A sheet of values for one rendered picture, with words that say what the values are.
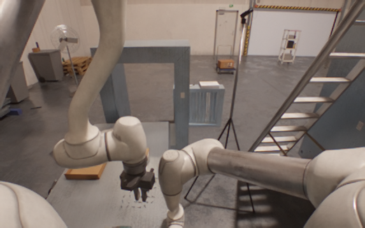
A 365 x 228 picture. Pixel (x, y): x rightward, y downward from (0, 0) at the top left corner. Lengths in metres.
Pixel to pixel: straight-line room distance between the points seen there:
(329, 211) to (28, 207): 0.36
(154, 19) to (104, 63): 9.62
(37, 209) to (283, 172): 0.50
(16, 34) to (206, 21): 9.80
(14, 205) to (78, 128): 0.36
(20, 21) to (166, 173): 0.61
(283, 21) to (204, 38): 4.14
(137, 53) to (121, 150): 1.82
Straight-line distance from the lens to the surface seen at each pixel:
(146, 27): 10.20
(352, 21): 1.47
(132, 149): 0.63
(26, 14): 0.52
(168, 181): 0.77
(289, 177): 0.54
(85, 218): 1.60
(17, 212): 0.29
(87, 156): 0.64
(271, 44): 11.34
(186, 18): 10.04
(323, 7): 12.23
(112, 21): 0.51
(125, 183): 0.69
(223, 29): 10.27
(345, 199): 0.30
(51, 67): 7.19
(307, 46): 12.37
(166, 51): 2.29
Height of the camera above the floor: 1.89
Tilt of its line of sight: 28 degrees down
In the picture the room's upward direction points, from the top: straight up
